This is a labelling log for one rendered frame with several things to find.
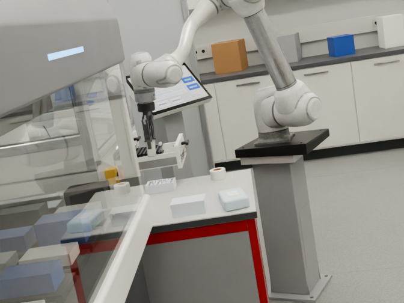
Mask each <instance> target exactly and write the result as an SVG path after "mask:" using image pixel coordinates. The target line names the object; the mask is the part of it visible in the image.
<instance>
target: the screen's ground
mask: <svg viewBox="0 0 404 303"><path fill-rule="evenodd" d="M182 72H183V76H182V78H185V77H188V76H192V74H191V73H190V72H189V70H188V69H187V68H186V67H185V66H184V65H183V66H182ZM192 77H193V76H192ZM193 78H194V77H193ZM194 79H195V78H194ZM196 82H197V80H196V79H195V81H193V82H188V83H186V84H184V83H183V81H182V80H181V81H180V82H179V83H182V84H183V86H184V87H185V88H186V89H187V91H188V93H184V94H180V95H178V96H181V97H182V98H183V100H184V102H180V103H177V104H173V103H172V101H170V98H173V97H170V98H167V99H168V101H169V102H170V104H172V105H171V106H167V107H164V108H160V107H158V105H157V104H156V102H155V106H156V107H155V110H154V111H152V112H156V111H160V110H162V109H166V108H169V107H172V106H176V105H179V104H182V103H186V102H190V101H192V100H196V99H199V98H202V97H206V96H208V94H207V93H206V92H205V90H204V89H203V88H202V86H201V85H200V84H199V83H198V82H197V83H198V85H199V86H200V87H201V88H197V89H195V90H191V91H190V90H189V89H188V88H187V86H186V85H189V84H193V83H196ZM179 83H178V84H179ZM174 97H177V96H174ZM167 99H163V100H167ZM163 100H159V101H157V102H160V101H163Z"/></svg>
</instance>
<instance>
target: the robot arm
mask: <svg viewBox="0 0 404 303"><path fill-rule="evenodd" d="M264 7H265V0H200V1H199V3H198V5H197V6H196V8H195V9H194V11H193V12H192V13H191V15H190V16H189V17H188V19H187V21H186V22H185V24H184V26H183V29H182V33H181V36H180V41H179V45H178V48H177V49H176V50H175V51H174V52H173V53H172V54H164V55H163V56H161V57H159V58H158V59H156V60H154V61H153V60H152V57H151V56H150V54H149V53H148V52H137V53H134V54H132V55H131V56H130V63H129V71H130V80H131V83H132V86H133V92H134V96H135V102H136V103H138V104H137V107H138V112H142V120H141V122H142V127H143V131H144V139H145V141H144V142H146V144H147V154H148V157H155V156H156V148H155V139H156V138H155V129H154V121H153V117H154V116H153V115H152V112H151V111H154V110H155V103H154V102H153V101H154V100H156V97H155V88H169V87H173V86H175V85H177V84H178V83H179V82H180V81H181V79H182V76H183V72H182V64H183V63H184V61H185V59H186V58H187V57H188V55H189V53H190V50H191V47H192V43H193V40H194V36H195V33H196V31H197V29H198V28H199V27H200V26H201V25H203V24H204V23H206V22H207V21H209V20H210V19H212V18H213V17H215V16H216V15H217V14H219V13H220V12H221V11H222V10H227V9H229V8H232V9H233V10H234V11H235V12H236V13H237V14H238V15H239V16H240V17H241V18H243V19H244V21H245V23H246V25H247V27H248V29H249V32H250V34H251V36H252V38H253V40H254V43H255V44H256V46H257V49H258V51H259V53H260V55H261V57H262V59H263V62H264V64H265V66H266V68H267V70H268V72H269V74H270V76H271V79H272V81H273V83H274V85H272V86H269V87H264V88H260V89H258V90H257V92H256V94H255V96H254V115H255V120H256V125H257V130H258V134H259V139H258V141H257V142H255V143H254V146H260V145H268V144H277V143H282V142H290V141H291V139H292V138H293V137H294V136H295V133H290V131H289V127H301V126H307V125H309V124H311V123H313V122H314V121H316V120H317V119H318V118H319V117H320V115H321V113H322V102H321V101H320V99H319V98H318V97H317V96H316V95H315V94H314V93H312V92H311V91H310V90H309V89H308V87H307V86H306V85H305V84H304V83H303V82H302V81H300V80H298V79H296V78H295V76H294V74H293V72H292V70H291V68H290V65H289V63H288V60H287V58H286V56H285V54H284V52H283V50H282V47H281V45H280V43H279V41H278V39H277V36H276V34H275V32H274V29H273V27H272V25H271V23H270V21H269V19H268V16H267V14H266V12H265V9H264Z"/></svg>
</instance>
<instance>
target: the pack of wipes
mask: <svg viewBox="0 0 404 303"><path fill-rule="evenodd" d="M218 198H219V202H220V203H221V205H222V206H223V208H224V210H225V211H226V212H229V211H232V210H237V209H243V208H247V207H249V206H250V203H249V197H248V196H247V194H246V193H245V192H244V191H243V189H242V188H233V189H228V190H224V191H219V192H218Z"/></svg>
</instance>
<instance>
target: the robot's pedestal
mask: <svg viewBox="0 0 404 303"><path fill-rule="evenodd" d="M240 162H241V165H252V167H253V172H254V179H255V184H256V191H257V198H258V203H259V211H260V217H261V222H262V230H263V237H264V242H265V249H266V256H267V261H268V268H269V276H270V281H271V283H270V285H268V295H269V299H270V300H279V301H296V302H312V303H316V301H317V300H318V298H319V296H320V295H321V294H322V292H323V290H324V289H325V287H326V286H327V284H328V283H329V281H330V280H331V278H332V275H329V274H320V272H319V267H318V262H317V254H316V246H315V241H314V232H313V224H312V218H311V210H310V202H309V197H308V189H307V180H306V175H305V167H304V158H303V155H294V156H269V157H256V158H240Z"/></svg>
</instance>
